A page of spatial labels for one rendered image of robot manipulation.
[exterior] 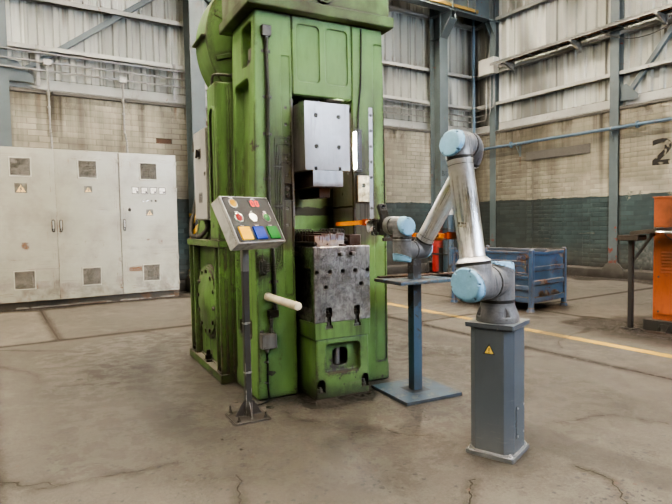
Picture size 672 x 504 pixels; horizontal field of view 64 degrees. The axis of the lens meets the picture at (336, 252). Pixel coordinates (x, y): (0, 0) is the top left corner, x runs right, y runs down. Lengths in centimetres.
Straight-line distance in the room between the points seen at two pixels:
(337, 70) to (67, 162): 523
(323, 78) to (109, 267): 537
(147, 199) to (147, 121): 140
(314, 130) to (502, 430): 190
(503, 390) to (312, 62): 219
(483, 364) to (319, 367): 111
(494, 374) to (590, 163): 874
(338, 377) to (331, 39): 208
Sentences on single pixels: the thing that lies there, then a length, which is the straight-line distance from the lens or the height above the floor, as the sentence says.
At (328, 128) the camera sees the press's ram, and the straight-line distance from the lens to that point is 330.
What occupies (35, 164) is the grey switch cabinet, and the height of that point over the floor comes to 188.
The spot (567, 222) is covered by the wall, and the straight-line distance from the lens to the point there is 1125.
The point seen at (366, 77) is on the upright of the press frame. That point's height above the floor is 198.
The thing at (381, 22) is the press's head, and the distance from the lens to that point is 376.
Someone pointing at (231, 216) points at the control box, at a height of 109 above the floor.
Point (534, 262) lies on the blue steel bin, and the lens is 656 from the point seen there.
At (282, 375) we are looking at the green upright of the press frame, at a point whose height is 13.
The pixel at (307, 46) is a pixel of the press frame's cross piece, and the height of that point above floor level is 213.
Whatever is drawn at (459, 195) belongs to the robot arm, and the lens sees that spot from 237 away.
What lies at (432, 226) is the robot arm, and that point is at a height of 103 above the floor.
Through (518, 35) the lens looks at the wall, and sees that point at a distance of 1271.
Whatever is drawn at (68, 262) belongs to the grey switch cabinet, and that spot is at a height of 59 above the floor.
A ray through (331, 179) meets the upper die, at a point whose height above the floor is 131.
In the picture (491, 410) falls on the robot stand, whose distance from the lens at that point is 258.
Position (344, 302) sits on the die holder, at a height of 58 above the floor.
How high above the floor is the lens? 105
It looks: 3 degrees down
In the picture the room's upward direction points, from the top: 1 degrees counter-clockwise
